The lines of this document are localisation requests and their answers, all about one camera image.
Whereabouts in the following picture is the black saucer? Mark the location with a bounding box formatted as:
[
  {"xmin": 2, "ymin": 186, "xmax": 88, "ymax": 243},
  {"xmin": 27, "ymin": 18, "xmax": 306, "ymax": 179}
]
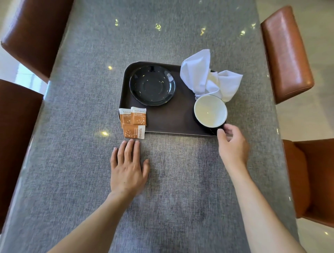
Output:
[{"xmin": 129, "ymin": 65, "xmax": 176, "ymax": 107}]

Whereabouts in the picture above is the person's right forearm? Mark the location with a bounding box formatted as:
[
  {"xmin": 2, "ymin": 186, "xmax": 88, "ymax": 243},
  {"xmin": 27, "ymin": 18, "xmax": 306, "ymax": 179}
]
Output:
[{"xmin": 226, "ymin": 164, "xmax": 306, "ymax": 253}]

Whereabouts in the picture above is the person's left forearm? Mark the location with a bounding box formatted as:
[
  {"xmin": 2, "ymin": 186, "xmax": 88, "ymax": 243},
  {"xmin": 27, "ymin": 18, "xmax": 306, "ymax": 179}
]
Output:
[{"xmin": 48, "ymin": 191, "xmax": 137, "ymax": 253}]

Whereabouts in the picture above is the brown leather chair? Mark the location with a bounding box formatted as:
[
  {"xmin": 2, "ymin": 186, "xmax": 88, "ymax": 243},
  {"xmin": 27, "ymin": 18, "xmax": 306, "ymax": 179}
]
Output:
[
  {"xmin": 0, "ymin": 79, "xmax": 44, "ymax": 234},
  {"xmin": 282, "ymin": 138, "xmax": 334, "ymax": 229},
  {"xmin": 1, "ymin": 0, "xmax": 75, "ymax": 84},
  {"xmin": 261, "ymin": 6, "xmax": 315, "ymax": 105}
]

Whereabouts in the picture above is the person's right hand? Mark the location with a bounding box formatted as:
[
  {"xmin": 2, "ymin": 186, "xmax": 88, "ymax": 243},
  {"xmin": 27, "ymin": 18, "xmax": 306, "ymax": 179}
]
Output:
[{"xmin": 217, "ymin": 124, "xmax": 250, "ymax": 170}]

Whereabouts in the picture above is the orange and white sugar packet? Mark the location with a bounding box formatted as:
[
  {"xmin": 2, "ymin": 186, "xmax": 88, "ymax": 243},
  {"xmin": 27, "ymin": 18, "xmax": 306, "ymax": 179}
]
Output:
[
  {"xmin": 130, "ymin": 107, "xmax": 147, "ymax": 126},
  {"xmin": 122, "ymin": 123, "xmax": 146, "ymax": 140},
  {"xmin": 119, "ymin": 108, "xmax": 132, "ymax": 129}
]

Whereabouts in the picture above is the person's left hand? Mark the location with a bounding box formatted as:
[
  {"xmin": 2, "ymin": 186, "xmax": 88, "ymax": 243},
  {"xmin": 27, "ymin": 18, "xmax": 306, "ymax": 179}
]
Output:
[{"xmin": 110, "ymin": 139, "xmax": 150, "ymax": 199}]

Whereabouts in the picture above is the dark brown serving tray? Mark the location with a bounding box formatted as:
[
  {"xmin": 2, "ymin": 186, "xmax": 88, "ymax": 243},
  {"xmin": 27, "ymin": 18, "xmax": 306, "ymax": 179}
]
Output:
[{"xmin": 118, "ymin": 61, "xmax": 228, "ymax": 137}]

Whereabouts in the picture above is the white cloth napkin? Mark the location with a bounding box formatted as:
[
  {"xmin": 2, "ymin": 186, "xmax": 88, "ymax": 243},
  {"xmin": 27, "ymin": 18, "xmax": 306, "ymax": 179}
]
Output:
[{"xmin": 180, "ymin": 49, "xmax": 244, "ymax": 103}]

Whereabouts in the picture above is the black cup with white inside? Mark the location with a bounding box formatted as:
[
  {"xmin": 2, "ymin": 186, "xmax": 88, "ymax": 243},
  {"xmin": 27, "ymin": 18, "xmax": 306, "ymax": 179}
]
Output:
[{"xmin": 193, "ymin": 94, "xmax": 228, "ymax": 136}]

